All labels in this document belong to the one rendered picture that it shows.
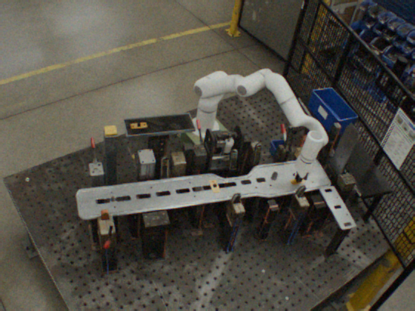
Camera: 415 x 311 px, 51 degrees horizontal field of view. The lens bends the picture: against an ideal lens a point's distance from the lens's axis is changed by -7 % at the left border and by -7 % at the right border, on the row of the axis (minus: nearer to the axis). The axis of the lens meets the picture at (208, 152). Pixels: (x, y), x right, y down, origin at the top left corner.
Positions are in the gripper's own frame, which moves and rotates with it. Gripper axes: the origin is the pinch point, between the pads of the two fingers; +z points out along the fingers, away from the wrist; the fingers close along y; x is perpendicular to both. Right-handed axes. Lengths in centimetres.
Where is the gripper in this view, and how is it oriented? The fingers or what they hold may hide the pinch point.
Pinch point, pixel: (299, 178)
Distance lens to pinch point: 252.6
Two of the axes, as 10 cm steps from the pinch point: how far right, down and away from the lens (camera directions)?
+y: 2.9, 7.0, -6.5
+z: -1.4, 7.0, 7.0
